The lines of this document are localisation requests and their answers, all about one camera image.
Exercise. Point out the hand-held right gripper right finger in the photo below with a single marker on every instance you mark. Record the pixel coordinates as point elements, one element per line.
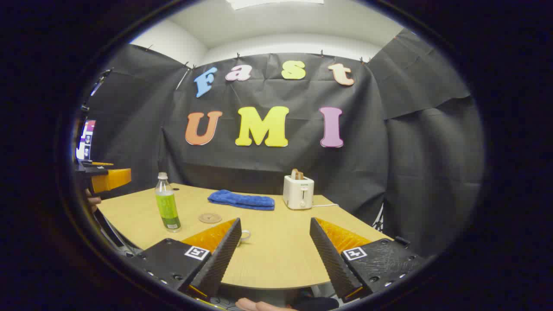
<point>329,259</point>

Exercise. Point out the black backdrop cloth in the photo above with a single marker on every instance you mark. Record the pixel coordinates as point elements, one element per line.
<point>389,164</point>

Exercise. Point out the white floral teacup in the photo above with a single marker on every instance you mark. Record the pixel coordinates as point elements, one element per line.
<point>246,235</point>

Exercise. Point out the blue folded towel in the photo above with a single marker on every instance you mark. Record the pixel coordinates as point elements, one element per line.
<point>242,201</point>

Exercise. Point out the white toaster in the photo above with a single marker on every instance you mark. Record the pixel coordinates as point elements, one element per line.
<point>298,194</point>

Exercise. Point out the computer monitor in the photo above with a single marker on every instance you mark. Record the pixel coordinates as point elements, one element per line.
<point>86,140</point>

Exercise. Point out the green label water bottle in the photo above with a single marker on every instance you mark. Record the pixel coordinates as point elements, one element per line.
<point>167,207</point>

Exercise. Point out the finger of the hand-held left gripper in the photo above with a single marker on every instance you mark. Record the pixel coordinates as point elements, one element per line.
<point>101,163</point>
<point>110,179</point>

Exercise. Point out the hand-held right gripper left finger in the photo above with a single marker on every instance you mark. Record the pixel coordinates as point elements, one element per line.
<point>222,255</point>

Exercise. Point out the round wooden coaster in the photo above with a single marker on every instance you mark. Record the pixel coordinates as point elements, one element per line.
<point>210,218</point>

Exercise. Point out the bread slice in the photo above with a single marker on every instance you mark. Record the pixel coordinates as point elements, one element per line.
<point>297,173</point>

